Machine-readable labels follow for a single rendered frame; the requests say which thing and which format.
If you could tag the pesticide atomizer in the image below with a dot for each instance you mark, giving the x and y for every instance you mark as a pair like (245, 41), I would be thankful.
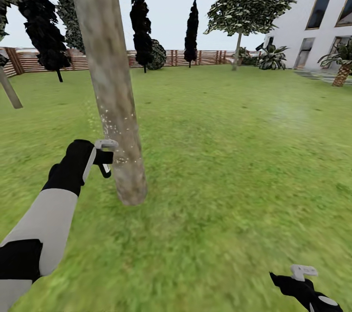
(105, 170)

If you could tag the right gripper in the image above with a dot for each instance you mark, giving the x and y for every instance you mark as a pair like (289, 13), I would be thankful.
(289, 286)

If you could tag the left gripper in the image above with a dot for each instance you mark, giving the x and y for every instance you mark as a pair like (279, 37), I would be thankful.
(106, 157)

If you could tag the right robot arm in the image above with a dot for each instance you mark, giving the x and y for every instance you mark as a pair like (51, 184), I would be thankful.
(302, 289)

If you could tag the fixed window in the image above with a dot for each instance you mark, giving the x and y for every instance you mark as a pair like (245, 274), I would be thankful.
(304, 52)

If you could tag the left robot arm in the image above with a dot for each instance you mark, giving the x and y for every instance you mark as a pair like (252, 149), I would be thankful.
(36, 245)

